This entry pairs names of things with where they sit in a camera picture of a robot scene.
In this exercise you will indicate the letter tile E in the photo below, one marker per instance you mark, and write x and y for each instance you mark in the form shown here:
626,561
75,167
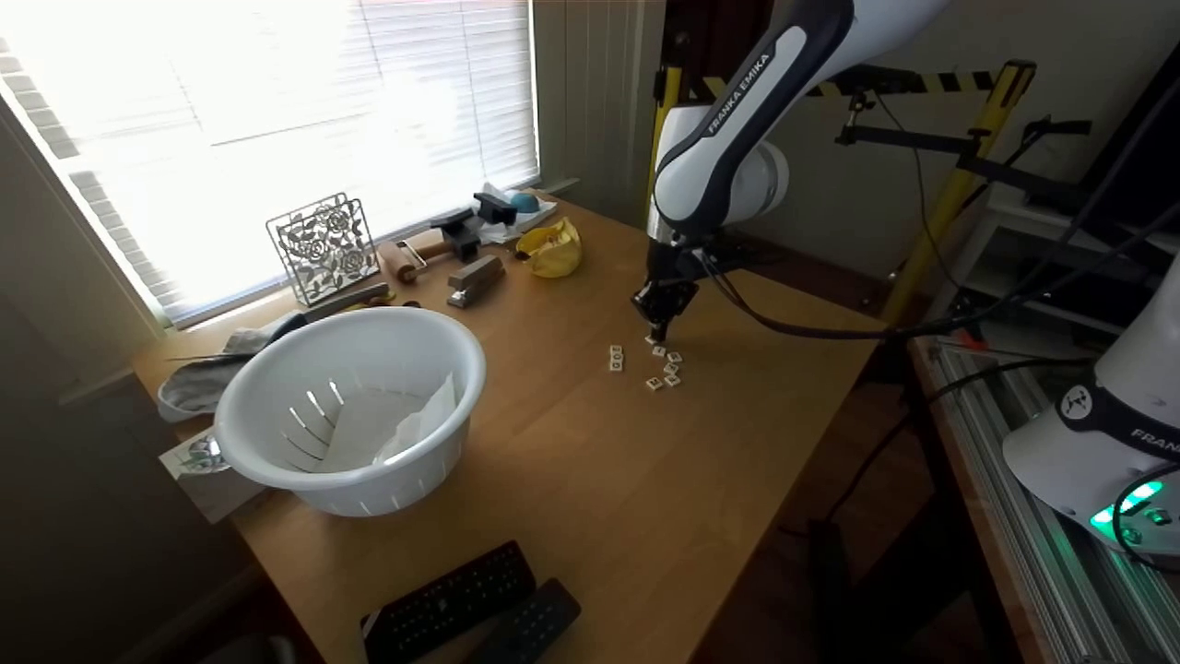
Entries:
612,360

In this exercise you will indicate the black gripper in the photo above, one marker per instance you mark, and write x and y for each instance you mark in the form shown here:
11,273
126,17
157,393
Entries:
673,273

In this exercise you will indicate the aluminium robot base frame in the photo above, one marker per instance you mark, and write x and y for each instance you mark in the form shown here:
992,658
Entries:
1066,596

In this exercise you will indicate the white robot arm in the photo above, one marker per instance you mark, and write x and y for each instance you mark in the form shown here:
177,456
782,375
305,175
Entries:
1099,456

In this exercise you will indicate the grey metal bar block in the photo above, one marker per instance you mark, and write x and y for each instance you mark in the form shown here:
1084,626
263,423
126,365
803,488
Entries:
476,278

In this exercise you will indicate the black remote control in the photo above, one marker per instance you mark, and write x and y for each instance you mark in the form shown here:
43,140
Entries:
528,628
447,606

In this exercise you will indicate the yellow black striped stand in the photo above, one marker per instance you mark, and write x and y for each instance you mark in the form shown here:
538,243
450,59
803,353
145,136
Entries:
960,159

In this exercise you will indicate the white plastic colander bowl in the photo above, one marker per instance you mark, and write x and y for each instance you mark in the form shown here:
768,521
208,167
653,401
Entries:
360,416

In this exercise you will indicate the yellow plastic container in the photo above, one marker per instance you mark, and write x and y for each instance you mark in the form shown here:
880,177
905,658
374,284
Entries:
554,248

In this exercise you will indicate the white wire lattice cube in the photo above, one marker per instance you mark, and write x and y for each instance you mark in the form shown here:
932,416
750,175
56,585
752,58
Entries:
327,248

